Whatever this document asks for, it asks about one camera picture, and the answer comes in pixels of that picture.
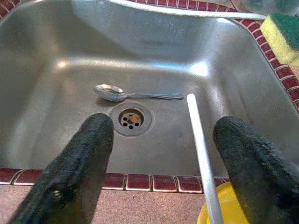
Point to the round steel sink drain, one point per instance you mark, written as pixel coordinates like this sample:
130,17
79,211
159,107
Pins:
144,121

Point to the stainless steel sink basin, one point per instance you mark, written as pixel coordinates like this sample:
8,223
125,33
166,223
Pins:
163,46

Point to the steel table spoon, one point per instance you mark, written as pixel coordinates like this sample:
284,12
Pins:
109,92

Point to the green yellow sponge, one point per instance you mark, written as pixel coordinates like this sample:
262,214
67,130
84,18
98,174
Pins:
280,39

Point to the white plastic spoon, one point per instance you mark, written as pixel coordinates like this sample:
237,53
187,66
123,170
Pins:
201,151

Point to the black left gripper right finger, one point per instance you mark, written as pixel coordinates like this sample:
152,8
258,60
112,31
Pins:
252,175

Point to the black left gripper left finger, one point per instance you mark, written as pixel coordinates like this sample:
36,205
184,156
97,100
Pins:
70,175

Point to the yellow plastic bowl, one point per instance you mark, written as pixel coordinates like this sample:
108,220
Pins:
230,210

